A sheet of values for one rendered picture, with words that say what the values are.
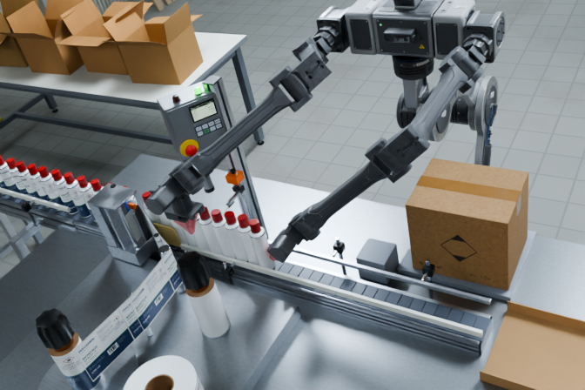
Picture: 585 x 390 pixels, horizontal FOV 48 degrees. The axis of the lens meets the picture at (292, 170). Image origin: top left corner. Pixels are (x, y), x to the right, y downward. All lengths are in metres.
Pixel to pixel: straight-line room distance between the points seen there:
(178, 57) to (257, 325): 2.00
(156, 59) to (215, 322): 2.02
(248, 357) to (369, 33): 1.08
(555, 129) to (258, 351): 2.73
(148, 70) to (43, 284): 1.58
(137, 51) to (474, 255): 2.36
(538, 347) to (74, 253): 1.70
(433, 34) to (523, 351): 0.97
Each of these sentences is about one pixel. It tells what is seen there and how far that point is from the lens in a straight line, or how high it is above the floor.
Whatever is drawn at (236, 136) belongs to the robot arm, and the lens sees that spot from 1.74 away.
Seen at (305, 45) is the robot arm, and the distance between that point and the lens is 2.09.
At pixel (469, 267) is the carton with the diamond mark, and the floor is 0.91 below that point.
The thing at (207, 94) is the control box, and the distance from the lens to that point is 2.00.
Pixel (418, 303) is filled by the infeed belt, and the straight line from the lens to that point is 2.00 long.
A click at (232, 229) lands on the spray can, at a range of 2.14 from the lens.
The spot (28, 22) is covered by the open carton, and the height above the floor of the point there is 1.06.
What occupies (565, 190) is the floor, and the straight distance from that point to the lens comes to 3.77.
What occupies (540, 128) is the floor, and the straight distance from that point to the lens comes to 4.23.
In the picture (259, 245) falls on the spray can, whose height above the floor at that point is 1.01.
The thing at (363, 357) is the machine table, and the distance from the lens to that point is 1.96.
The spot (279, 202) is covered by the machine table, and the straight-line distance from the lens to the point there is 2.53.
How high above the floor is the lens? 2.38
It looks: 35 degrees down
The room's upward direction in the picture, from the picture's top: 14 degrees counter-clockwise
